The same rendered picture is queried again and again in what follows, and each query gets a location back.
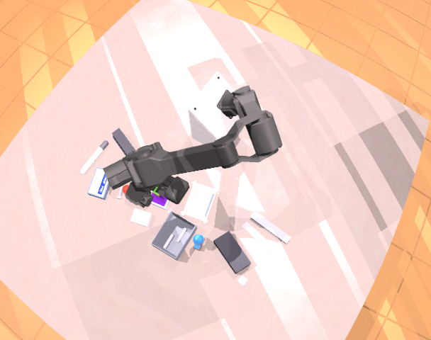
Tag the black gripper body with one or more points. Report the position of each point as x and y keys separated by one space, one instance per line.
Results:
x=175 y=188

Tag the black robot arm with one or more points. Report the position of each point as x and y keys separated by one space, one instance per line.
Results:
x=151 y=165

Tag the white rectangular tin with blue label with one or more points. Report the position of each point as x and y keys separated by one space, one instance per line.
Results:
x=99 y=186

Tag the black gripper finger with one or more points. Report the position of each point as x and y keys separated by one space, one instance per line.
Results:
x=160 y=192

